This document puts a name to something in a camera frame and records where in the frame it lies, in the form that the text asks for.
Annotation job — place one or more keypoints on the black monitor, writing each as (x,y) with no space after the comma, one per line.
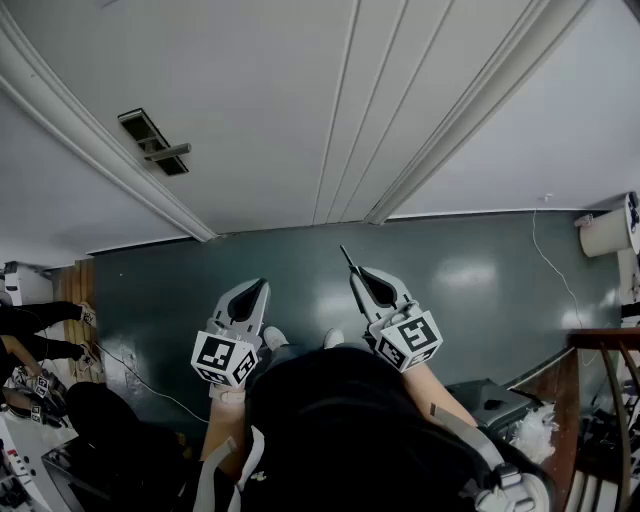
(85,475)

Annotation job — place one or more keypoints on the white plastic bag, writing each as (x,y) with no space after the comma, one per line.
(532,432)

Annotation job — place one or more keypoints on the person's right white shoe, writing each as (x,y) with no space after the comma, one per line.
(334,338)

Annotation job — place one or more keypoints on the wooden stair railing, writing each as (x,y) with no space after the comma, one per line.
(610,350)

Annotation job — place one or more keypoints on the white appliance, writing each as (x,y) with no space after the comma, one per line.
(25,282)

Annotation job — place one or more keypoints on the person's left white shoe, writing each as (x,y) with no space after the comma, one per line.
(275,337)

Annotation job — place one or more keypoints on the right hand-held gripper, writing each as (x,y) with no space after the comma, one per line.
(410,340)

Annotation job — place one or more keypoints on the white cluttered table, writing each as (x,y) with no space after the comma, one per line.
(25,450)

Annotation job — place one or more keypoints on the white cylindrical bin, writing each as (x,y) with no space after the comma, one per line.
(605,232)

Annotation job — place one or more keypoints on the black case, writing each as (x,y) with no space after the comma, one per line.
(480,400)

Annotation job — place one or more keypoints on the person's right forearm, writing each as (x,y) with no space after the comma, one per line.
(430,390)

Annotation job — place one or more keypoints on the person's left forearm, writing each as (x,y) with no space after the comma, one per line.
(225,430)

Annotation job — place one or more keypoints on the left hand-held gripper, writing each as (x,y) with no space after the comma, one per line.
(220,355)

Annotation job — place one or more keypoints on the black chair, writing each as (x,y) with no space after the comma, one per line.
(100,415)

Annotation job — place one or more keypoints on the person's white shoe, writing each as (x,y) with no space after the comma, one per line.
(334,338)
(275,337)

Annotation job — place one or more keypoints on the person's grey trousers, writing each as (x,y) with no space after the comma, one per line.
(280,354)

